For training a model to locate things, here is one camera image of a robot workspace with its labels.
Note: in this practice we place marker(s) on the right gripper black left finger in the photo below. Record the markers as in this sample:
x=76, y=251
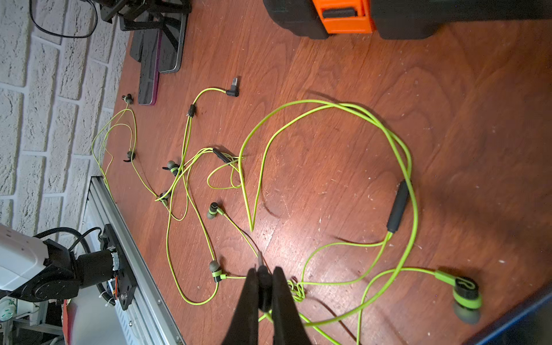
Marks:
x=244, y=325

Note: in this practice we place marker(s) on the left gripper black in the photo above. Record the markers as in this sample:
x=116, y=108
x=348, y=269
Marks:
x=142, y=14

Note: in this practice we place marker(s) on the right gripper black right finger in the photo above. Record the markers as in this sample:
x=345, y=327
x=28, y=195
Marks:
x=288, y=326

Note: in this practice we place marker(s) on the black smartphone blue edge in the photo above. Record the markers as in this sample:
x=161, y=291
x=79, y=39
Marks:
x=527, y=323

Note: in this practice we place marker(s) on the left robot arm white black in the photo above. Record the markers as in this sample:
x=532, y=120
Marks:
x=35, y=270

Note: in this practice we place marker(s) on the black plastic tool case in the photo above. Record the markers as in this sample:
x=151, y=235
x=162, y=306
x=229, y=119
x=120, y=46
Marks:
x=394, y=20

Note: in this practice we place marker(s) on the aluminium rail frame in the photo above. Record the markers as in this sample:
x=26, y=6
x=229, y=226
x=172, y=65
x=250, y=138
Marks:
x=141, y=312

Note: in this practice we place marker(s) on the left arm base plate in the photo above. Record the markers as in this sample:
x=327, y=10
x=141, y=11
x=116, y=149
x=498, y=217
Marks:
x=126, y=282

